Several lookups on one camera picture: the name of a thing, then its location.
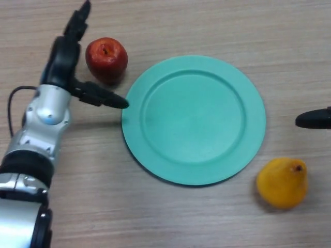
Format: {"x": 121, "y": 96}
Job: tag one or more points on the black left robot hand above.
{"x": 66, "y": 64}

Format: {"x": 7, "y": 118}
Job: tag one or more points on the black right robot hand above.
{"x": 314, "y": 120}

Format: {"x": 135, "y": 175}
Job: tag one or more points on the red apple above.
{"x": 106, "y": 60}

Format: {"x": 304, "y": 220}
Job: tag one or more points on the green round plate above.
{"x": 194, "y": 120}

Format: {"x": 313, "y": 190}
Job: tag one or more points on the yellow pear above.
{"x": 283, "y": 183}

